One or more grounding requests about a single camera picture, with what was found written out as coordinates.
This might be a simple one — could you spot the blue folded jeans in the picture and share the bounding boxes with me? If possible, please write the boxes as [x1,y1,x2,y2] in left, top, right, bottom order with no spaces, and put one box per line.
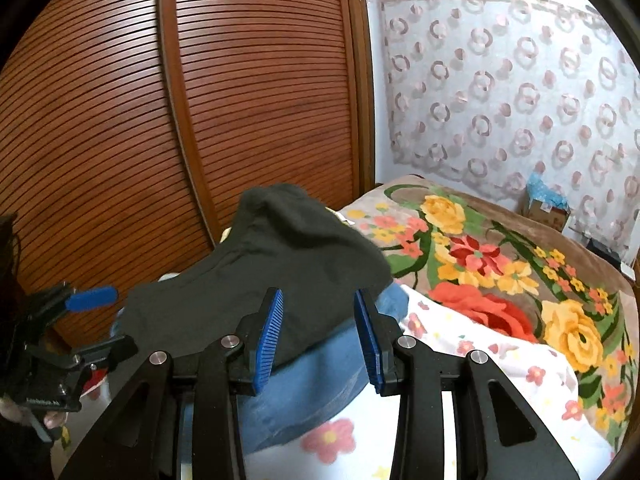
[112,284,412,457]

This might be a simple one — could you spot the sheer ring-patterned curtain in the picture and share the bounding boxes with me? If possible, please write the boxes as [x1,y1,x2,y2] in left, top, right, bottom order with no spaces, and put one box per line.
[366,0,640,281]

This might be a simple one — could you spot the person's left hand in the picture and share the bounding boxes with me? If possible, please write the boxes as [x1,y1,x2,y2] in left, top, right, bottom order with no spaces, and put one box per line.
[0,394,67,435]

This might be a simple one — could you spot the black pants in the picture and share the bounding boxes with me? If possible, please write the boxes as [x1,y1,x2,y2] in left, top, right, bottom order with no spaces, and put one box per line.
[120,183,394,368]

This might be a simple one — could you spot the brown floral blanket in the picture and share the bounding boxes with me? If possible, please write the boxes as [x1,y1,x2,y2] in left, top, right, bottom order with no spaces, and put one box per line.
[340,174,637,453]

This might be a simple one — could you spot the white floral bed sheet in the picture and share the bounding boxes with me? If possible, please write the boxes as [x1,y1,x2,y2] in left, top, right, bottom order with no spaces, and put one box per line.
[50,207,621,480]

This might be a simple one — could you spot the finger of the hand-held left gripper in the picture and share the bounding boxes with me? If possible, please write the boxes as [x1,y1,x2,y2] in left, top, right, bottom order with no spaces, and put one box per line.
[32,334,140,377]
[27,281,120,322]

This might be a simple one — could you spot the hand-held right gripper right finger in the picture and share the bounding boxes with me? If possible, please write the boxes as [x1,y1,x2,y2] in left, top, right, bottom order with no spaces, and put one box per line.
[354,288,581,480]

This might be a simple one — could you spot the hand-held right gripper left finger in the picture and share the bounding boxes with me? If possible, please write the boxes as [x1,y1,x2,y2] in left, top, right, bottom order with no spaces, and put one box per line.
[57,287,285,480]

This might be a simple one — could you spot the small cardboard box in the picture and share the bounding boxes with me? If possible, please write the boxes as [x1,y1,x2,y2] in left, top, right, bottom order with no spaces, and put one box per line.
[522,197,571,234]

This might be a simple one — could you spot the black box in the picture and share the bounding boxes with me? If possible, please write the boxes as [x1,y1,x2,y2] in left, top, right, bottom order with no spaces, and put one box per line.
[584,236,622,267]

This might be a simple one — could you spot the wooden slatted wardrobe door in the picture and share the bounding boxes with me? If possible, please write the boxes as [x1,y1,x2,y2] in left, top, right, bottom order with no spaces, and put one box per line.
[0,0,222,348]
[157,0,377,243]

